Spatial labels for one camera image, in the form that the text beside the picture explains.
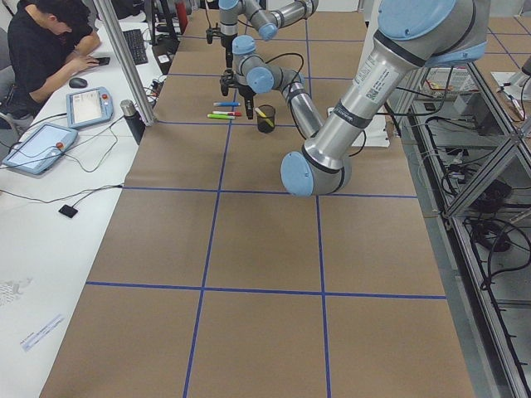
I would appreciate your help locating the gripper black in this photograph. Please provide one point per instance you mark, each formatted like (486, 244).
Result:
(227, 48)
(247, 92)

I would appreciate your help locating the blue marker pen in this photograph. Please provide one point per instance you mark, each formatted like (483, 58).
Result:
(226, 104)

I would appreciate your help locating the yellow highlighter pen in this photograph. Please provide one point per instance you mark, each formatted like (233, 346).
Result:
(264, 117)

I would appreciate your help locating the red capped white marker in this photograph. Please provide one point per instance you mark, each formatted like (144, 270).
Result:
(228, 113)

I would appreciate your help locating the green highlighter pen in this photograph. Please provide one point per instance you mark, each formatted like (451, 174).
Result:
(221, 116)

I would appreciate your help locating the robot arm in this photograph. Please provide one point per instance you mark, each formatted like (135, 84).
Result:
(267, 23)
(409, 36)

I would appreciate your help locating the black mesh pen cup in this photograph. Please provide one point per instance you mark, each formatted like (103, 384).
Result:
(262, 126)

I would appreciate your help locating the black keyboard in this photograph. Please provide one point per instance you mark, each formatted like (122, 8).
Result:
(135, 42)

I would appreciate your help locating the dark water bottle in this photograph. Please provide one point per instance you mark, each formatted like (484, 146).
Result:
(133, 119)

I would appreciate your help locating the black smartphone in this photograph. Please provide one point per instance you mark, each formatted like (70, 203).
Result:
(103, 61)

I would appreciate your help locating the teach pendant far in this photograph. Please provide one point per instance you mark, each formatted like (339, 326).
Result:
(89, 107)

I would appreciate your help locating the teach pendant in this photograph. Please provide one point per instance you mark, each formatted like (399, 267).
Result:
(41, 149)
(89, 107)

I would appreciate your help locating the black computer mouse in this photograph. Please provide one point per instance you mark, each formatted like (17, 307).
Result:
(78, 83)

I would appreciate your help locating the seated person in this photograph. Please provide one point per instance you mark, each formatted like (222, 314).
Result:
(49, 42)

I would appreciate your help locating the teach pendant near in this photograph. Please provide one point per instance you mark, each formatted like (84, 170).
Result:
(41, 149)

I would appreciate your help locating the small black puck device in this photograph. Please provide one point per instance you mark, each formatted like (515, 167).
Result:
(68, 211)

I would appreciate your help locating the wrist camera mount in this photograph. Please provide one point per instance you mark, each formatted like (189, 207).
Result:
(213, 32)

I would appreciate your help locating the aluminium frame post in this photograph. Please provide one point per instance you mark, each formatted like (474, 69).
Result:
(111, 22)

